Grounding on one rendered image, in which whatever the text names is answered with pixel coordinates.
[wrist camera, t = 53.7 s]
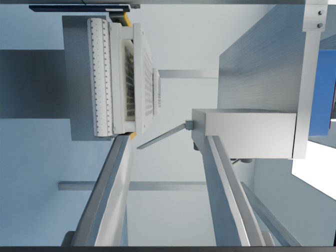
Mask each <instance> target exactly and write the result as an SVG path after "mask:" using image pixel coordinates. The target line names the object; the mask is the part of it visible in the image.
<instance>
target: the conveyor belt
mask: <svg viewBox="0 0 336 252"><path fill-rule="evenodd" d="M109 24H110V22H109V21H107V20H105V19H102V18H89V19H88V20H87V33H88V49H89V66H90V82H91V99H92V115H93V132H94V136H99V137H103V136H112V135H115V134H114V132H113V123H114V115H113V90H112V65H111V39H110V33H109Z"/></svg>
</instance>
